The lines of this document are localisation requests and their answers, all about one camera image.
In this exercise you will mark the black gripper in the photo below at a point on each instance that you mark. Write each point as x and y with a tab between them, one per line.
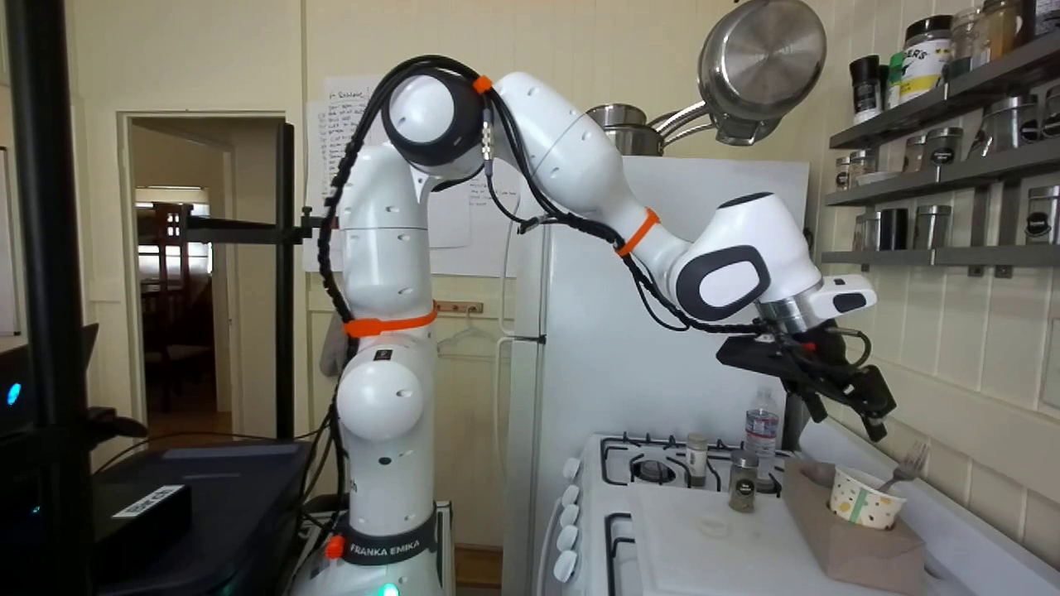
814	359

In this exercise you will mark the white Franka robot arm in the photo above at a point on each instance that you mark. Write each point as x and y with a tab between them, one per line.
381	399

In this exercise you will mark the patterned white paper cup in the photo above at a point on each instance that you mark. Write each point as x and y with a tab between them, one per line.
867	500

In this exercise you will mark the small white cup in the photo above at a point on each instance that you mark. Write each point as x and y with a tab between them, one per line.
695	461

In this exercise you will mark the black stove burner grate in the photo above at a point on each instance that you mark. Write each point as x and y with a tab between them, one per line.
646	452

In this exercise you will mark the white gas stove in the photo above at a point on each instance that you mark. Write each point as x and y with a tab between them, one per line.
684	541

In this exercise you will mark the white stove knob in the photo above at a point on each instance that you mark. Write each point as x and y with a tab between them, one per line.
566	513
571	469
566	536
571	495
565	568

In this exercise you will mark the clear plastic bottle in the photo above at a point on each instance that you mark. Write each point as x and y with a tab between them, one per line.
764	424

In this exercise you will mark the grey metal grinder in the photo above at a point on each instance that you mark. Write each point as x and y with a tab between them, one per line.
744	483

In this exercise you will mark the wooden cutting board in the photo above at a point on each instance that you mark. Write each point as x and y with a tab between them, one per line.
850	550

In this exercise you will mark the small metal spice tin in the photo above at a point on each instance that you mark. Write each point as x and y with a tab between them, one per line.
1005	123
1043	215
850	170
867	228
933	149
933	226
895	228

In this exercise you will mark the white refrigerator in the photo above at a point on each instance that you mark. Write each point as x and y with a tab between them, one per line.
601	364

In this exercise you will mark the black spice jar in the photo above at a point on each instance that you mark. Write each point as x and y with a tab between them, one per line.
867	86

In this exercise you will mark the steel pot with lid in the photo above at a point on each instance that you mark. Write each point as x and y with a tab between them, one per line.
624	127

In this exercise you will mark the hanging steel pan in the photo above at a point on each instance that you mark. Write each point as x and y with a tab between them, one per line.
764	61

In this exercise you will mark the white green labelled jar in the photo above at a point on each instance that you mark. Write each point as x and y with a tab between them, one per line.
923	61

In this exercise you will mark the plain white paper sheet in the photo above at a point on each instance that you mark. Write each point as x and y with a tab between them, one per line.
469	235

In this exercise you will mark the amber glass jar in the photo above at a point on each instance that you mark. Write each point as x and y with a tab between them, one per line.
999	32

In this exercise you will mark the thin black stand pole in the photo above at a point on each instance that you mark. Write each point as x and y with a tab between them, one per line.
286	285

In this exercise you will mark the handwritten white paper sheet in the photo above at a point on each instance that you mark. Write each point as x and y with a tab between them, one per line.
330	127

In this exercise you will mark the black equipment case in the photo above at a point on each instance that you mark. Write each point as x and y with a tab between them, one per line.
210	508

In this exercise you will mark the dark wall shelf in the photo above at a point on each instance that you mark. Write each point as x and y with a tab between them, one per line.
962	93
949	176
939	257

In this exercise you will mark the thick black frame post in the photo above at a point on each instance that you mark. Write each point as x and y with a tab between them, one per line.
52	299

